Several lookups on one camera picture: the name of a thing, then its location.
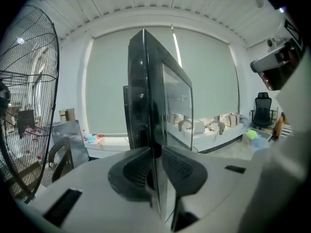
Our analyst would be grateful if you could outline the black office chair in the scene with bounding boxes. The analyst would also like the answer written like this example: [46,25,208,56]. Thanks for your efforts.
[250,92,273,131]

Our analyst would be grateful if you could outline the grey handbag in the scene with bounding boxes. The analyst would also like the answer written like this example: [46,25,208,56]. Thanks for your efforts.
[193,119,207,134]

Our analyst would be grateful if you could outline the person's right hand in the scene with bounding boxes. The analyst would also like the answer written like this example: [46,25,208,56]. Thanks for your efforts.
[261,49,300,91]

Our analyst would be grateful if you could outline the plastic wrapped grey panel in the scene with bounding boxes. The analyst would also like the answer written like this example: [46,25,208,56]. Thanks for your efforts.
[50,119,90,169]

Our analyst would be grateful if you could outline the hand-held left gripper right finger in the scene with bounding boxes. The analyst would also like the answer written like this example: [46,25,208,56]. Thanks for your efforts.
[161,146,264,233]

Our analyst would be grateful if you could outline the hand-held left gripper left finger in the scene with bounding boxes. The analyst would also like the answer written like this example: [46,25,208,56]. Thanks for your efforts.
[26,146,161,233]

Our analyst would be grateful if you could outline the grey roller blind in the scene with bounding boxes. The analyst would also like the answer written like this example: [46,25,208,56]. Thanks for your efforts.
[85,27,182,135]
[173,27,241,121]

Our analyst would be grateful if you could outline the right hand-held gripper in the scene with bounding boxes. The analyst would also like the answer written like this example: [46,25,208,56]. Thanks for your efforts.
[250,18,304,74]

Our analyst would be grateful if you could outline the olive green bag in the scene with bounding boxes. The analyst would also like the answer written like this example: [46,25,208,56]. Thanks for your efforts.
[207,119,227,136]

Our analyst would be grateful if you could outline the brown cardboard box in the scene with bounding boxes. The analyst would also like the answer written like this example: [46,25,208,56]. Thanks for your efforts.
[58,107,76,124]

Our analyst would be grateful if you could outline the green star toy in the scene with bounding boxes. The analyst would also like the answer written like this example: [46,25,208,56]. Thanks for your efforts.
[244,129,259,141]

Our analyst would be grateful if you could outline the beige strap bag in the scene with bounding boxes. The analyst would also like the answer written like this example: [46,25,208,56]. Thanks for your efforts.
[224,112,242,128]

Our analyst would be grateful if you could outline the large clear storage box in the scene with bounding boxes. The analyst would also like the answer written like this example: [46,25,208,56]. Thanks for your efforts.
[243,127,273,148]

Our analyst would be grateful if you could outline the black standing fan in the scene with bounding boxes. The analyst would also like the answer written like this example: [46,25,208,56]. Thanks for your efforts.
[0,4,61,205]

